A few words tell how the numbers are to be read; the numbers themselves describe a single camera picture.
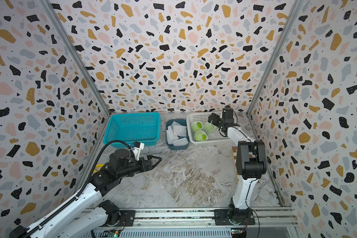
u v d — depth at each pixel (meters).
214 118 0.90
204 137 1.00
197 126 1.03
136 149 0.69
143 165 0.65
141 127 1.13
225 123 0.79
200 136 0.97
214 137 1.06
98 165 0.90
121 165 0.59
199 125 1.06
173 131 1.03
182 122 1.09
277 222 0.75
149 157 0.66
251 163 0.52
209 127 1.04
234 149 0.97
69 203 0.46
